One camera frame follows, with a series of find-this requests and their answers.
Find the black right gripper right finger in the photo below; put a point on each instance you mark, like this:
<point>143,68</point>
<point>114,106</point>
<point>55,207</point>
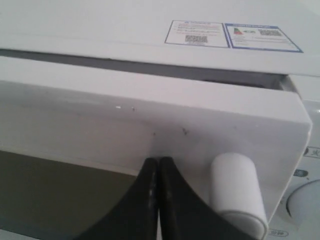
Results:
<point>183,214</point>

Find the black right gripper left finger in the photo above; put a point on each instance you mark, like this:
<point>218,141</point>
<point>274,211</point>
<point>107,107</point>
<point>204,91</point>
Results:
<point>135,216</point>

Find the white microwave door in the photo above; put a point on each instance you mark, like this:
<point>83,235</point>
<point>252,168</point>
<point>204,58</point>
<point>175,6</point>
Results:
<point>73,139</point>

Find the white microwave oven body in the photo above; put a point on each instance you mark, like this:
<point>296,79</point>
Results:
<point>128,34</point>

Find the upper white power knob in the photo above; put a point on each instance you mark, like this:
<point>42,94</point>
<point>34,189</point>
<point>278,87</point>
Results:
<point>303,205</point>

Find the white warning label sticker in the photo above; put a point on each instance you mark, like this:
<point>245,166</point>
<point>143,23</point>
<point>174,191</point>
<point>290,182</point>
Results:
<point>197,33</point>

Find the blue energy label sticker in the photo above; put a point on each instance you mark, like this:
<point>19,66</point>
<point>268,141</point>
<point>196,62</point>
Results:
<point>260,38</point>

